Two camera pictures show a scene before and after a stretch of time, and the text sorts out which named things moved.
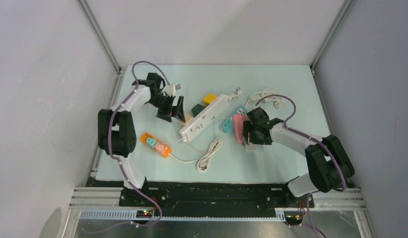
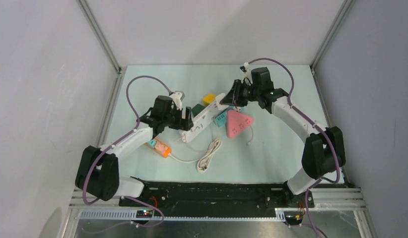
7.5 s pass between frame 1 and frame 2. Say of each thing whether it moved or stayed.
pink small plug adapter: stayed
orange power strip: stayed
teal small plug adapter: stayed
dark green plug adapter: stayed
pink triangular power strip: moved
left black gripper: moved
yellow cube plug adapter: stayed
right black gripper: moved
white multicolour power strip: stayed
